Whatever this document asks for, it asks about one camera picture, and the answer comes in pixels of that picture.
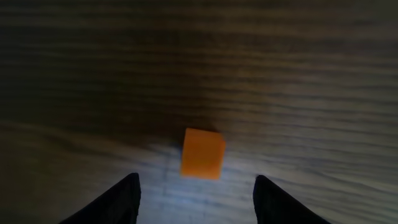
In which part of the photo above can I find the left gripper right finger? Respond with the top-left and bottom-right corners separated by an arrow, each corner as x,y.
252,174 -> 332,224

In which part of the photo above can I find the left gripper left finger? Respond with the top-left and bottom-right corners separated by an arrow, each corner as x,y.
58,172 -> 142,224

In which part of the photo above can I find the orange cube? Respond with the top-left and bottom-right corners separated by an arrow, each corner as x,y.
180,128 -> 227,180

